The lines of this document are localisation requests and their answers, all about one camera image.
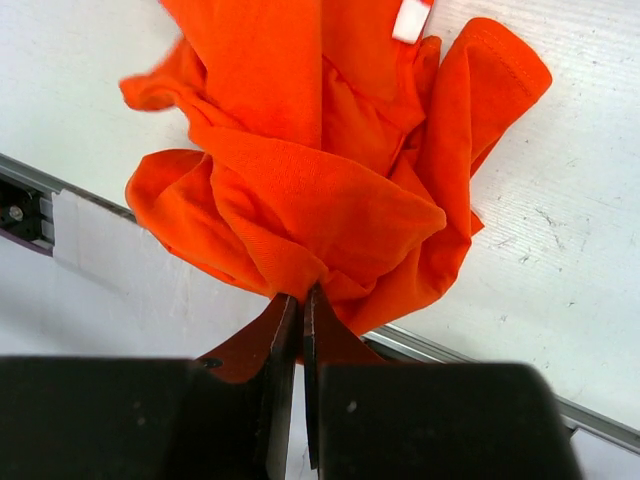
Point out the orange t shirt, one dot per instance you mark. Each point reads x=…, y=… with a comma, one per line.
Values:
x=324, y=150

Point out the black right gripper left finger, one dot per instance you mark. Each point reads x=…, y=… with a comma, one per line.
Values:
x=235, y=418

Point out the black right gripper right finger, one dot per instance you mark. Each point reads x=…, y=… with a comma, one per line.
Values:
x=348, y=419

